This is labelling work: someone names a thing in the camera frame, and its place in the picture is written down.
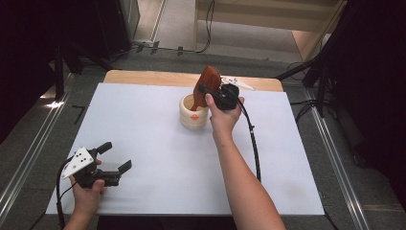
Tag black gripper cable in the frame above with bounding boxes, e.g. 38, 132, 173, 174
56, 156, 78, 230
236, 99, 262, 183

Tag brown wooden scoop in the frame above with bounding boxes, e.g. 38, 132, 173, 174
190, 65, 223, 112

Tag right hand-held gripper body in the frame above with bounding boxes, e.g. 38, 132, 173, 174
210, 76, 257, 111

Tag white board sheet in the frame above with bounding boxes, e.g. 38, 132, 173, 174
46, 82, 326, 217

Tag cream cup with orange mark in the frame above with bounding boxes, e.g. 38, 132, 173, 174
178, 93, 211, 130

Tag aluminium floor rail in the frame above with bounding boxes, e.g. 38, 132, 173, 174
302, 87, 372, 230
0, 72, 79, 221

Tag black floor cables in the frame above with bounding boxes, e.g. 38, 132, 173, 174
288, 99, 336, 125

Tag person's right hand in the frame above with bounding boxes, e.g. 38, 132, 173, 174
204, 93, 246, 144

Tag black metal stand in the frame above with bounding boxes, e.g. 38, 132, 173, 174
276, 32, 339, 118
52, 37, 113, 101

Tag black cabinet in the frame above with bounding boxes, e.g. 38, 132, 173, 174
95, 0, 142, 60

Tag hanging black cable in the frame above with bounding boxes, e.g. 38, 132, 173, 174
194, 0, 215, 54

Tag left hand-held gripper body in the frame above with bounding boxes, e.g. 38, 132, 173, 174
60, 146, 122, 189

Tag light wooden shelf unit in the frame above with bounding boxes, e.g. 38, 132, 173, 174
193, 0, 349, 62

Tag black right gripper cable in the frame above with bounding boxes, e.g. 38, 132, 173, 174
236, 99, 262, 183

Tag dark curtain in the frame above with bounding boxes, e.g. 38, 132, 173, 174
328, 0, 406, 202
0, 0, 100, 145

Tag person's left hand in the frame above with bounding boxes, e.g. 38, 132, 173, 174
69, 176, 107, 219

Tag person's dark clothing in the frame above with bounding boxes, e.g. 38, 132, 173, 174
96, 216, 238, 230

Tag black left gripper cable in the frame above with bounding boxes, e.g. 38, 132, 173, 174
56, 156, 78, 230

